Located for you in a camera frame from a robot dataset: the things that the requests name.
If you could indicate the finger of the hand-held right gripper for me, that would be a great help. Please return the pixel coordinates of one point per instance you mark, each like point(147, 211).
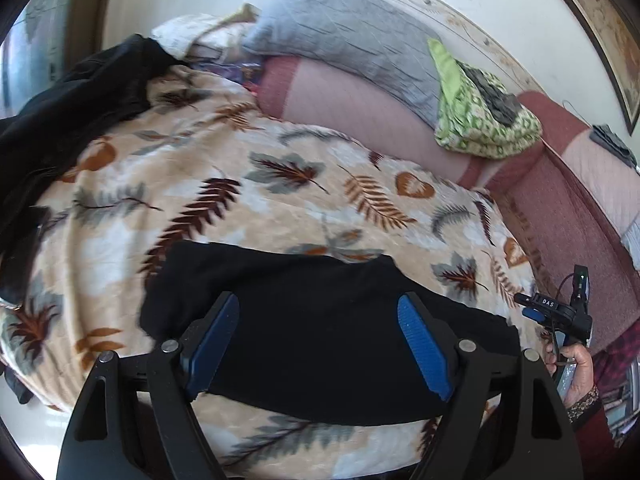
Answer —
point(524, 300)
point(534, 315)

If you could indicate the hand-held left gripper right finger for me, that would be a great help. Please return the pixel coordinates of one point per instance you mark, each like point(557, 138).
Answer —
point(425, 347)

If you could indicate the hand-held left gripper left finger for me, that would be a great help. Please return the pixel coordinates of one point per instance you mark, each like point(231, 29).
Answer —
point(214, 347)

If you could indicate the black pants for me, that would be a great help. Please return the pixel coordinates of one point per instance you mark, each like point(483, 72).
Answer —
point(320, 330)

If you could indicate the person's right forearm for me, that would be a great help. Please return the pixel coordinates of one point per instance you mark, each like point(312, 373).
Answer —
point(595, 425)

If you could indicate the person's right hand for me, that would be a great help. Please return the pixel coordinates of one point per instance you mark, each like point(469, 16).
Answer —
point(582, 372)

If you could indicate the person's red plaid clothing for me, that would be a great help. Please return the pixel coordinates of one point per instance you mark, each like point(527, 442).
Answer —
point(620, 360)

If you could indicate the pink quilted bed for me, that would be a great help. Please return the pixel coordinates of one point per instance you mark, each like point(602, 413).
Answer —
point(550, 190)

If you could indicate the small dark grey cloth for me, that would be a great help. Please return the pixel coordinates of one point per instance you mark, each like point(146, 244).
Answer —
point(611, 141)

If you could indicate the leaf print blanket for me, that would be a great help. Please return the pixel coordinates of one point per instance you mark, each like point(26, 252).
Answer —
point(250, 175)

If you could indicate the green patterned cloth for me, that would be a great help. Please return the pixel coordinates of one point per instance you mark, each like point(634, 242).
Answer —
point(480, 120)

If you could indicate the dark grey folded cloth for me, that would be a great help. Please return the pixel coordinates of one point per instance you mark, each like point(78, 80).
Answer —
point(492, 95)

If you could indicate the pile of black clothes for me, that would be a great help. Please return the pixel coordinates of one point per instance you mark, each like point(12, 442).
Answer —
point(65, 145)

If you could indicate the purple printed cloth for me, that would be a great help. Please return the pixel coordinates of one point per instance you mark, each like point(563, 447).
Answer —
point(235, 71)

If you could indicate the white ornate headboard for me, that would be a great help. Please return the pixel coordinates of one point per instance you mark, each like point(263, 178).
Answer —
point(450, 15)

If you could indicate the white floral pillow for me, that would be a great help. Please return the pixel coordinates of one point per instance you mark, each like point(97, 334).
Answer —
point(200, 37)

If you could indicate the grey pillow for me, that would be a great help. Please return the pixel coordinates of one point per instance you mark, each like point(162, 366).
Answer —
point(350, 35)

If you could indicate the dark framed wall picture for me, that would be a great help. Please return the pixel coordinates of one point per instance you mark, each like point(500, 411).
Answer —
point(600, 25)

